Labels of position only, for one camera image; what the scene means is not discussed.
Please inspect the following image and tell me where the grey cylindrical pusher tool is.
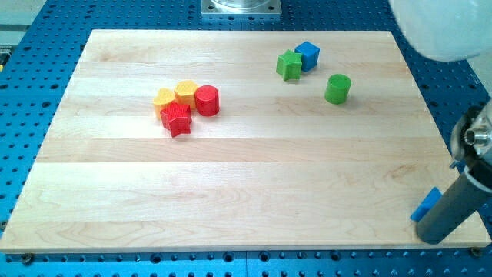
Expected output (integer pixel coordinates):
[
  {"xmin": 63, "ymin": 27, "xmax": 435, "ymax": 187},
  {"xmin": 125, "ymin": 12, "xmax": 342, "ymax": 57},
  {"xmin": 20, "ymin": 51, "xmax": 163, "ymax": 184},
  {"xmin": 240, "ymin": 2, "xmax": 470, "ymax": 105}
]
[{"xmin": 416, "ymin": 103, "xmax": 491, "ymax": 245}]

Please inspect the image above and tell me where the green star block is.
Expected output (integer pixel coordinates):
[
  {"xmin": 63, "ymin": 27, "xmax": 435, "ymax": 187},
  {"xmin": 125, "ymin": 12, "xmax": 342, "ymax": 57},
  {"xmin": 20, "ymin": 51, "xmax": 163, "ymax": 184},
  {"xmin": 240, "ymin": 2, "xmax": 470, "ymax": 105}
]
[{"xmin": 276, "ymin": 49, "xmax": 302, "ymax": 81}]

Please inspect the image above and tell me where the yellow hexagon block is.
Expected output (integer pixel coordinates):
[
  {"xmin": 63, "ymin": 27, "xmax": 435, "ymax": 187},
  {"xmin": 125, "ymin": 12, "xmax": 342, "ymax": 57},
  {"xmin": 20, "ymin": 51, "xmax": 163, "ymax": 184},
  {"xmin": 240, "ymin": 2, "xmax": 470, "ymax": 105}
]
[{"xmin": 174, "ymin": 80, "xmax": 198, "ymax": 109}]

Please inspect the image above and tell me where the wooden board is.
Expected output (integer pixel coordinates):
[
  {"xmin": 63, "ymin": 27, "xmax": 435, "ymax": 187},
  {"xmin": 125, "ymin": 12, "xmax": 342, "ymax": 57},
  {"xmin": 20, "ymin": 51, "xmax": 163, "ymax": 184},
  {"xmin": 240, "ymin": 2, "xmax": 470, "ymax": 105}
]
[{"xmin": 0, "ymin": 29, "xmax": 492, "ymax": 254}]

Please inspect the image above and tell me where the red cylinder block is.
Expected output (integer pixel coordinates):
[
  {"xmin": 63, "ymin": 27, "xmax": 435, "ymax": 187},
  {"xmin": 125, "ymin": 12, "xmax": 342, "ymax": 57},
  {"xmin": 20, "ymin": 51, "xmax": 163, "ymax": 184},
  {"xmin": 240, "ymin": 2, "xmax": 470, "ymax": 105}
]
[{"xmin": 194, "ymin": 85, "xmax": 220, "ymax": 116}]

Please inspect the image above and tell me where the red star block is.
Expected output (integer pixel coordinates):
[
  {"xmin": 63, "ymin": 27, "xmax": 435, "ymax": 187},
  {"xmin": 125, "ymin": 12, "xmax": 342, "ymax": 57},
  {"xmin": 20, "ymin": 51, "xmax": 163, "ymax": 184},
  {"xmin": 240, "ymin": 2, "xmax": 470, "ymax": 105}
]
[{"xmin": 160, "ymin": 102, "xmax": 192, "ymax": 137}]

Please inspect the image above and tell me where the green cylinder block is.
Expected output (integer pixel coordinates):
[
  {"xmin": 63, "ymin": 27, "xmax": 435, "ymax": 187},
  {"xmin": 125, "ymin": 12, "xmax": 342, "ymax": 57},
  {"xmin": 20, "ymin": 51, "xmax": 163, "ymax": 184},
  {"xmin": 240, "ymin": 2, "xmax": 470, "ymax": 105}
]
[{"xmin": 324, "ymin": 74, "xmax": 351, "ymax": 105}]

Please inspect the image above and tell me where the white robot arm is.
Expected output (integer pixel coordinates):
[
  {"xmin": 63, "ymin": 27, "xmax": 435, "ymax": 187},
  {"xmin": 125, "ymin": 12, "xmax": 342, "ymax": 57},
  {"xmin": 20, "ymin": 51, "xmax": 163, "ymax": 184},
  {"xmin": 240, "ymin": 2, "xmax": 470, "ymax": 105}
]
[{"xmin": 389, "ymin": 0, "xmax": 491, "ymax": 62}]

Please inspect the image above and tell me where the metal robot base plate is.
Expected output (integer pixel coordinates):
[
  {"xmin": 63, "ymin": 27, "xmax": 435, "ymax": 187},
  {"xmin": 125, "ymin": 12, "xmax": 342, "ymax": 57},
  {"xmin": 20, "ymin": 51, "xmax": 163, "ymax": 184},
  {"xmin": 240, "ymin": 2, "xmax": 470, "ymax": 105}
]
[{"xmin": 201, "ymin": 0, "xmax": 282, "ymax": 16}]

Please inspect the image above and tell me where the blue cube block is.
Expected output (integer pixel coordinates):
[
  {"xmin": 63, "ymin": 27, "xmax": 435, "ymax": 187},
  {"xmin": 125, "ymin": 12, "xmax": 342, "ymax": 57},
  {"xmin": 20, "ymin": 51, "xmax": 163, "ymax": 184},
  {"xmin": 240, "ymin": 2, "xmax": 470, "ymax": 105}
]
[{"xmin": 294, "ymin": 41, "xmax": 320, "ymax": 72}]

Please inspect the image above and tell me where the blue perforated table plate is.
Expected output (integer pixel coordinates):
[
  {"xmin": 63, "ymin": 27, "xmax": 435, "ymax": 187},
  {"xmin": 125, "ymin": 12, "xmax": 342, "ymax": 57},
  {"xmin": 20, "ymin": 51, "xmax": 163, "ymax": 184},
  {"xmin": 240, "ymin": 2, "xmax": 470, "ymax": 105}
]
[{"xmin": 1, "ymin": 0, "xmax": 491, "ymax": 276}]

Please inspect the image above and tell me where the blue triangle block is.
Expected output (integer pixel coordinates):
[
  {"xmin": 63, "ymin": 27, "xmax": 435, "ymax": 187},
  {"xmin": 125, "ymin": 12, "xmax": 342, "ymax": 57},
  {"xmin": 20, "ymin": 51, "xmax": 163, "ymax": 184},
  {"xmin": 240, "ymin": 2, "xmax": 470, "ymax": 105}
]
[{"xmin": 410, "ymin": 187, "xmax": 442, "ymax": 222}]

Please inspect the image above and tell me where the yellow heart block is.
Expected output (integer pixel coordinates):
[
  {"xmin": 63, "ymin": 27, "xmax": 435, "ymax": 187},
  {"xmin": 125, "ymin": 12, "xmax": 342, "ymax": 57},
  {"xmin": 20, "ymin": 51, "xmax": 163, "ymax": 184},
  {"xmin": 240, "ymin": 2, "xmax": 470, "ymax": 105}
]
[{"xmin": 152, "ymin": 88, "xmax": 175, "ymax": 120}]

